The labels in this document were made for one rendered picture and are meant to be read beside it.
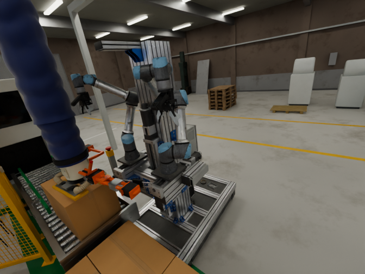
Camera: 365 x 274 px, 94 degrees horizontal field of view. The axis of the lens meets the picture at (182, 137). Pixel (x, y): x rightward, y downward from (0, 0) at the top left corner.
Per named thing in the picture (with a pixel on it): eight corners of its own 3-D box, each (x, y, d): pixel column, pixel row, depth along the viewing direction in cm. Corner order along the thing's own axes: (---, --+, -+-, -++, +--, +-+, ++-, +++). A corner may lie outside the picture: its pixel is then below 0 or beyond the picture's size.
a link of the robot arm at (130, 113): (120, 145, 170) (128, 91, 157) (119, 141, 183) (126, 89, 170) (133, 146, 175) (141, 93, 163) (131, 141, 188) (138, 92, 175)
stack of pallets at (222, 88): (225, 111, 679) (225, 89, 647) (208, 110, 729) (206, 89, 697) (237, 104, 760) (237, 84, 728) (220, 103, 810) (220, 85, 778)
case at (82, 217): (56, 215, 178) (39, 184, 163) (93, 192, 207) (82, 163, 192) (82, 243, 143) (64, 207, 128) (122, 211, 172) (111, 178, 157)
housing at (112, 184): (109, 189, 105) (107, 183, 103) (118, 182, 110) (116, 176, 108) (116, 192, 101) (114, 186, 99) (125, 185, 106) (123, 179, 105)
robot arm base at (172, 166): (168, 162, 153) (166, 153, 149) (181, 167, 144) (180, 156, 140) (156, 171, 142) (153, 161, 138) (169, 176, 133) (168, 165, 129)
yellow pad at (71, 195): (52, 188, 131) (50, 182, 129) (65, 180, 139) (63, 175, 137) (75, 201, 114) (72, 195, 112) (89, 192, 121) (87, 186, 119)
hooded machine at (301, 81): (309, 106, 601) (317, 56, 541) (287, 105, 640) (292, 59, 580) (310, 101, 658) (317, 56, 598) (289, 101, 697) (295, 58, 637)
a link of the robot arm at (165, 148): (161, 155, 146) (158, 141, 141) (176, 155, 144) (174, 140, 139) (158, 163, 135) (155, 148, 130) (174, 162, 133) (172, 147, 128)
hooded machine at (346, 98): (333, 103, 597) (342, 60, 544) (358, 104, 560) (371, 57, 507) (334, 109, 545) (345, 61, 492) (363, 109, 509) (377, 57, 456)
